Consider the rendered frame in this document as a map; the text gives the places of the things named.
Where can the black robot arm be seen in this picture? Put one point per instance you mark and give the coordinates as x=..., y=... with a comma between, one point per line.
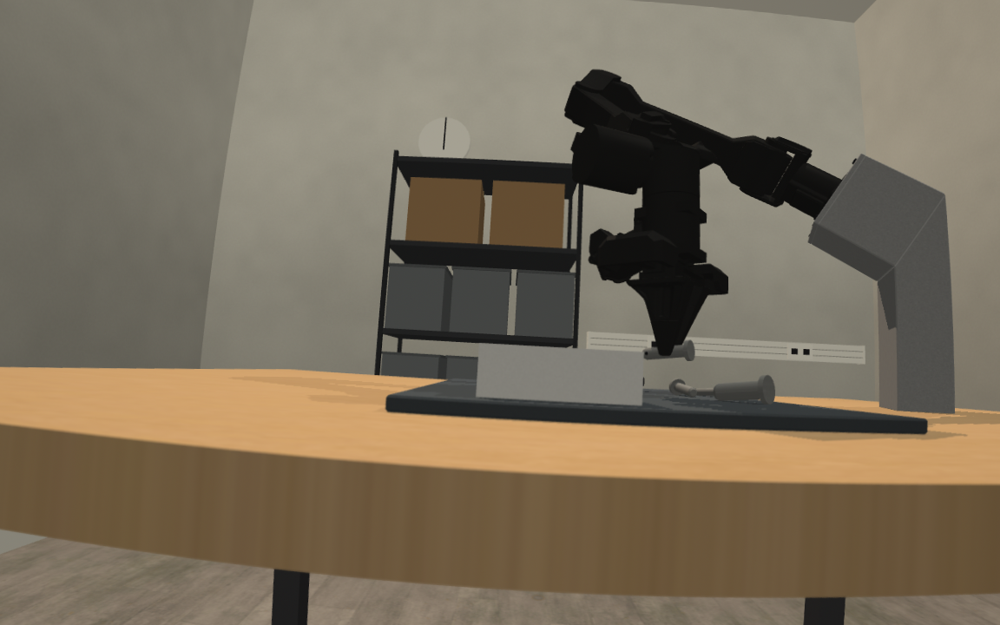
x=605, y=156

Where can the cream headed pin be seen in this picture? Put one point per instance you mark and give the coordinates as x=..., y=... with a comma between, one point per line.
x=680, y=351
x=678, y=387

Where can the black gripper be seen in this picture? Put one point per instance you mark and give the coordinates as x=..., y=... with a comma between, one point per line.
x=672, y=292

